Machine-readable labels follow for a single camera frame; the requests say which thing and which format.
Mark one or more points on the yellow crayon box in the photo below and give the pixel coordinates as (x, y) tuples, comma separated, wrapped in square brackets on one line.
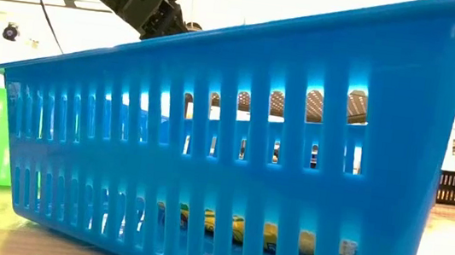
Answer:
[(271, 237), (208, 223)]

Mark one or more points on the blue plastic basket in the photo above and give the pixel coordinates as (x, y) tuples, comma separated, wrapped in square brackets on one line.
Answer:
[(247, 181)]

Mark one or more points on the black round ceiling fixture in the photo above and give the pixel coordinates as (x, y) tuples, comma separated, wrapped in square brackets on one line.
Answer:
[(10, 32)]

